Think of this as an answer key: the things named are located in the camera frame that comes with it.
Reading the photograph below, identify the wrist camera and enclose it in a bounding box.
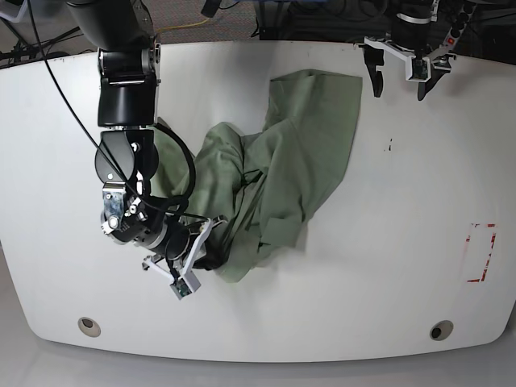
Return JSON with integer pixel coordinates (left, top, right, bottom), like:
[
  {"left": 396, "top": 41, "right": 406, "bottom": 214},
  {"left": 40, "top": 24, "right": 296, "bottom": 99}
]
[
  {"left": 169, "top": 275, "right": 201, "bottom": 300},
  {"left": 405, "top": 56, "right": 431, "bottom": 83}
]

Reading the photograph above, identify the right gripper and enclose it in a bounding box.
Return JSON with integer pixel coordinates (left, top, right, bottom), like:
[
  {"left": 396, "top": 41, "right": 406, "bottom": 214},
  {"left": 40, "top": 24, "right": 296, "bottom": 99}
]
[{"left": 141, "top": 215, "right": 227, "bottom": 279}]

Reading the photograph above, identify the white power strip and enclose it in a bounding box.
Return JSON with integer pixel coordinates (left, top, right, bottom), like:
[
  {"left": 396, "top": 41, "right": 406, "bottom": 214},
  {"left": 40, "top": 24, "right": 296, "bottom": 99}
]
[{"left": 442, "top": 6, "right": 476, "bottom": 51}]

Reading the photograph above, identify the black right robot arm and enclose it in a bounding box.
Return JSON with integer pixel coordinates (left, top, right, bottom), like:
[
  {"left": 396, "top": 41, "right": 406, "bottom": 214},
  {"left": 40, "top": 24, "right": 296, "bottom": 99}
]
[{"left": 66, "top": 1, "right": 206, "bottom": 276}]

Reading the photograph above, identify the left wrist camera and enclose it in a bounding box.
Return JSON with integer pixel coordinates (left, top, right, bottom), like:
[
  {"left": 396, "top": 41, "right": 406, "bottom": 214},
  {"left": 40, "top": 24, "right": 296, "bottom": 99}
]
[{"left": 405, "top": 56, "right": 431, "bottom": 83}]

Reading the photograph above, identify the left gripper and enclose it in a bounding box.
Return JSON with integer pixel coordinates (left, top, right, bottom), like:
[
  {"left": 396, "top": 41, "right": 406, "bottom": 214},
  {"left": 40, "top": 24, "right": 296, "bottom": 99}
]
[{"left": 363, "top": 35, "right": 456, "bottom": 101}]

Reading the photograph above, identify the red tape rectangle marking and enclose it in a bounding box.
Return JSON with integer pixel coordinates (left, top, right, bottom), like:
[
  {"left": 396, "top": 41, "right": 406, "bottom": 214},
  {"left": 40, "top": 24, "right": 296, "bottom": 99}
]
[{"left": 462, "top": 223, "right": 497, "bottom": 284}]

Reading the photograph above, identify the yellow cable on floor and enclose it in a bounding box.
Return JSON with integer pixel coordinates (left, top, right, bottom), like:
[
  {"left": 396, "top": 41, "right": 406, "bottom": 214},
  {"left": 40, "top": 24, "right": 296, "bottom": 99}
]
[{"left": 155, "top": 15, "right": 211, "bottom": 35}]

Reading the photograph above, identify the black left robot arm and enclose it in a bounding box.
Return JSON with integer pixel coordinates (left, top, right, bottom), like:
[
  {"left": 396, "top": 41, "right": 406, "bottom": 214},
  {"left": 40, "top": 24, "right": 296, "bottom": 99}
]
[{"left": 361, "top": 1, "right": 452, "bottom": 101}]

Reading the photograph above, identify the table grommet hole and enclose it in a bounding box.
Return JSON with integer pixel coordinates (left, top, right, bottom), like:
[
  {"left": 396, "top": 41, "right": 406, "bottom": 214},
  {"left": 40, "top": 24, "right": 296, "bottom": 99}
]
[
  {"left": 430, "top": 320, "right": 454, "bottom": 341},
  {"left": 77, "top": 317, "right": 102, "bottom": 338}
]

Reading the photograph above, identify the right table grommet hole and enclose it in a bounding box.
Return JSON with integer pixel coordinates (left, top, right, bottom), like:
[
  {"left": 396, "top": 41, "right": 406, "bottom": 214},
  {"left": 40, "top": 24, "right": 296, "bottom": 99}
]
[{"left": 430, "top": 320, "right": 454, "bottom": 341}]

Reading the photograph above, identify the black tripod stand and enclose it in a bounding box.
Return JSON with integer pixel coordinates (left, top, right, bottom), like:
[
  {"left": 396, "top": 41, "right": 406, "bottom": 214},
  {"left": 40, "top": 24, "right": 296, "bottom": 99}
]
[{"left": 1, "top": 19, "right": 82, "bottom": 69}]

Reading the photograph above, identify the green T-shirt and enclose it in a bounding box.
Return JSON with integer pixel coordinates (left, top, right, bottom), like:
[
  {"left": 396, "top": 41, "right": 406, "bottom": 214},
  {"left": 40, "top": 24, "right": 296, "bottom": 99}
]
[{"left": 148, "top": 69, "right": 364, "bottom": 285}]

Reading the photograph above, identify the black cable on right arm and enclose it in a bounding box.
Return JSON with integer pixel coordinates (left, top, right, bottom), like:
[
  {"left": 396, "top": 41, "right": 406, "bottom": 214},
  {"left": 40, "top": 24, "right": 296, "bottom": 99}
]
[{"left": 22, "top": 0, "right": 198, "bottom": 214}]

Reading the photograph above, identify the left table grommet hole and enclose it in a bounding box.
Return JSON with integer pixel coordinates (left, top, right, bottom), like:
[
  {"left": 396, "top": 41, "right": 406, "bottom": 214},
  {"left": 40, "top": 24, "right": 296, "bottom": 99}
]
[{"left": 77, "top": 317, "right": 102, "bottom": 338}]

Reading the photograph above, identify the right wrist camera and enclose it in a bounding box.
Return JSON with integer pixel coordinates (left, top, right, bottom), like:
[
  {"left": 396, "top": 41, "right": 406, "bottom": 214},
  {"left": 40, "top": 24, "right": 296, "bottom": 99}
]
[{"left": 169, "top": 275, "right": 201, "bottom": 300}]

